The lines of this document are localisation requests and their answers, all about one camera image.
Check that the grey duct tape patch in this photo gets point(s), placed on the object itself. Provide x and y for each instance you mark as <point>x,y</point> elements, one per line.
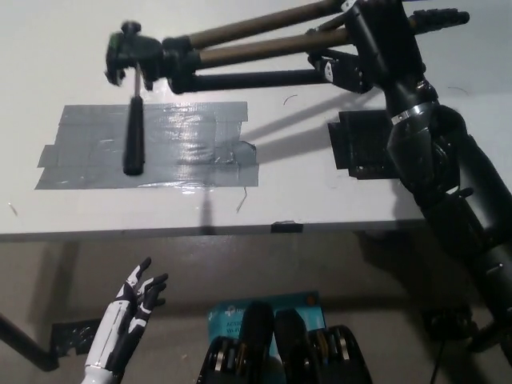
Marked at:
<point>88,136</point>

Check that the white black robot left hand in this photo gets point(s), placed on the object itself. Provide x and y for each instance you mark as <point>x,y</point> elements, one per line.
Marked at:
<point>120,328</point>

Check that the black table leg bar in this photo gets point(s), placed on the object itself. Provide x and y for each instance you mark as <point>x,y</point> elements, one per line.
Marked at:
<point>24,340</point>

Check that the teal router box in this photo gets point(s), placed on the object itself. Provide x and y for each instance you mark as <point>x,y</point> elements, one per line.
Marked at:
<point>232,316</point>

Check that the large black tape patch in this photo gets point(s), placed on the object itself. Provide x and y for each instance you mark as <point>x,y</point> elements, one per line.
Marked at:
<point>360,140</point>

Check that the black device on floor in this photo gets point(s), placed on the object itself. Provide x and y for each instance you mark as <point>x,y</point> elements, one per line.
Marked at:
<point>452,326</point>

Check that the bronze and black camera tripod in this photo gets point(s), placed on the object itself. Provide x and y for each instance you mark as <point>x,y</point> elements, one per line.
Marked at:
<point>136,48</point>

